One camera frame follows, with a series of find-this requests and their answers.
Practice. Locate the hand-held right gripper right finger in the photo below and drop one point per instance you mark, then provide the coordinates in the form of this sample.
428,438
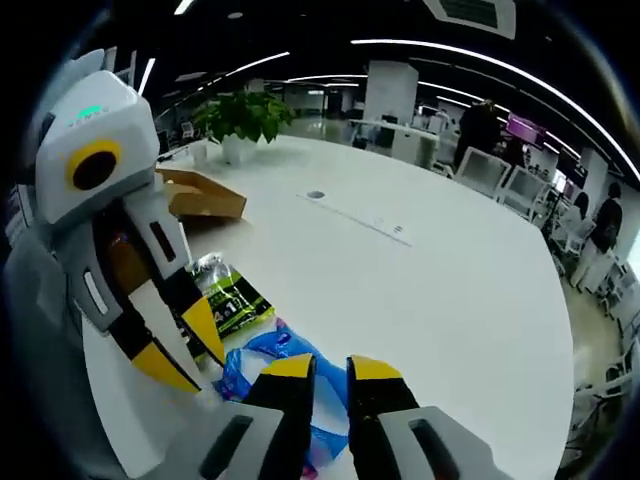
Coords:
375,400

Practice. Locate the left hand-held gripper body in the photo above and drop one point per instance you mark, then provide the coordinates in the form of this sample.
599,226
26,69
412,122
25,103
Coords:
100,120

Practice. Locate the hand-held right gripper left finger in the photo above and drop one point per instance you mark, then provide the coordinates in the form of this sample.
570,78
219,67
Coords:
280,400

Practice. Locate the blue white soft pack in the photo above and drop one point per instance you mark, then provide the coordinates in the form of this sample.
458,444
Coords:
240,365

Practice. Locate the brown cardboard shoe box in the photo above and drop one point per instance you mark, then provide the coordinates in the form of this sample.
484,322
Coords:
210,200

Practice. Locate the silver green soft pouch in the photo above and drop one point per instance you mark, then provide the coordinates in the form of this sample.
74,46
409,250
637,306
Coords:
235,300

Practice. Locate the small white card box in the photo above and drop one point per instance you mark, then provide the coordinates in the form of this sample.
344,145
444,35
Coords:
198,151

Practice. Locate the green potted plant white pot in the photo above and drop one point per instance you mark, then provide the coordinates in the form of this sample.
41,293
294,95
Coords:
245,115

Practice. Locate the table socket panel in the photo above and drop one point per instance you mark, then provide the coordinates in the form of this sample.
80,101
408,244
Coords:
316,194

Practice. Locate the row of white office chairs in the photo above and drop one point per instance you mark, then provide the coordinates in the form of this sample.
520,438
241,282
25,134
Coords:
482,170

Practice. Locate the white office desk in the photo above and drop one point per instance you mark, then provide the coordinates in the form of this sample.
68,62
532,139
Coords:
400,142

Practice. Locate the black display screen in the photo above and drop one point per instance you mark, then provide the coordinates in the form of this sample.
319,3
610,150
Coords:
570,172

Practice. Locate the curved ceiling light strips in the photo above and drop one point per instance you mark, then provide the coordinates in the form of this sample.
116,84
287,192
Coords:
400,43

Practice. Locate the purple display screen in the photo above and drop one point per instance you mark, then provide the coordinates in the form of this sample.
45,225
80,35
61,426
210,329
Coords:
525,127

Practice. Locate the ceiling air conditioner vent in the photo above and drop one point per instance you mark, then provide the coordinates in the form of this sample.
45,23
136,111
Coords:
475,12

